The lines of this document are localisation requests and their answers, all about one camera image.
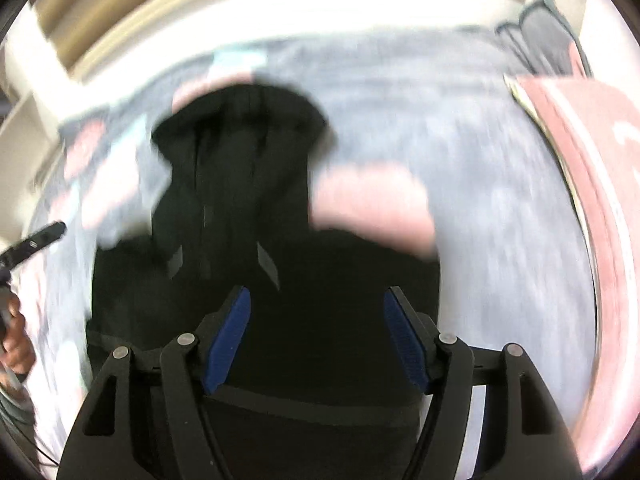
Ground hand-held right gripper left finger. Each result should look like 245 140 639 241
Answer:
56 286 253 480

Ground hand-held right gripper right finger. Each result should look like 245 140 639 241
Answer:
382 286 586 480

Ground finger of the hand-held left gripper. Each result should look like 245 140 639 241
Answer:
0 221 68 270

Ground black pants with white stripe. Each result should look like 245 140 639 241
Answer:
85 82 441 480

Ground person's left hand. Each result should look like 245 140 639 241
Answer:
0 294 37 377

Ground grey floral blanket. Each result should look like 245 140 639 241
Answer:
30 25 601 480

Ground beige striped window blind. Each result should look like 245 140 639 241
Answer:
35 0 541 76

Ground pink pillow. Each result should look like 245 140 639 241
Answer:
505 75 640 476

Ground grey pillow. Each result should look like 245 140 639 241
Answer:
495 0 593 78

